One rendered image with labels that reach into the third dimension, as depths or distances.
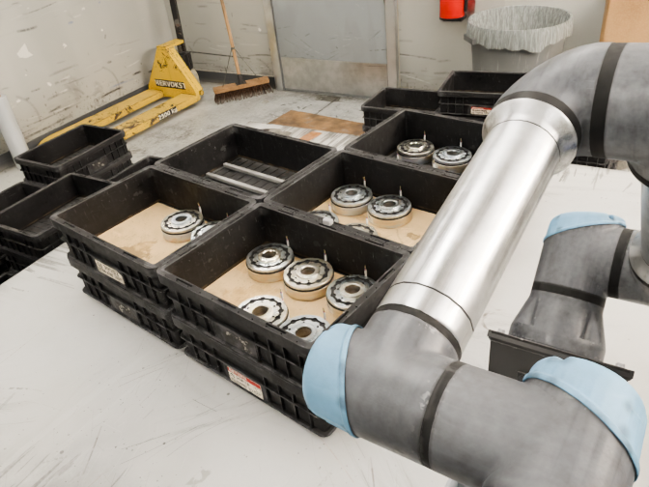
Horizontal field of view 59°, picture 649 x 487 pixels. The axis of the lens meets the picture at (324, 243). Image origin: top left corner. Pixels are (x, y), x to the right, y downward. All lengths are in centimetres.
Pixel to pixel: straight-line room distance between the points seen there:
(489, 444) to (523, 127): 32
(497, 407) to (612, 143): 34
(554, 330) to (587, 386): 59
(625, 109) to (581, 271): 43
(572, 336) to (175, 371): 77
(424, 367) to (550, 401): 8
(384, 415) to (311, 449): 67
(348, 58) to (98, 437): 365
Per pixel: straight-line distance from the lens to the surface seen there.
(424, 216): 136
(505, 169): 53
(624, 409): 39
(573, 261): 100
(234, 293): 119
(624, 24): 371
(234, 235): 124
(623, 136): 63
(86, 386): 131
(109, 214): 153
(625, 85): 62
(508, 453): 37
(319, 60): 458
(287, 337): 92
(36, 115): 464
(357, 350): 41
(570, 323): 98
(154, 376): 127
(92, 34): 492
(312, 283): 113
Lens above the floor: 155
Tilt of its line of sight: 34 degrees down
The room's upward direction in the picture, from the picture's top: 7 degrees counter-clockwise
